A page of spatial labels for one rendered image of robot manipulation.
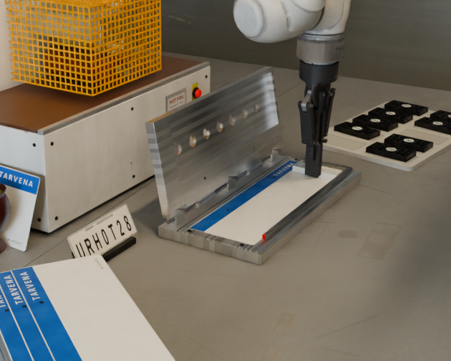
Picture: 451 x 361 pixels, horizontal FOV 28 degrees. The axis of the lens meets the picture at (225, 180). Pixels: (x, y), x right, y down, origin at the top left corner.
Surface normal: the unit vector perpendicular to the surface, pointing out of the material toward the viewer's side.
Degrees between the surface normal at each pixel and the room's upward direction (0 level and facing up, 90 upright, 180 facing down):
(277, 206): 0
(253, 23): 95
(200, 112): 78
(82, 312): 0
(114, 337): 0
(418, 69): 90
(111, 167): 90
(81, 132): 90
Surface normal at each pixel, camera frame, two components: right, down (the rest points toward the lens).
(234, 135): 0.85, 0.01
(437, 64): -0.43, 0.33
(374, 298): 0.02, -0.93
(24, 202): -0.51, -0.05
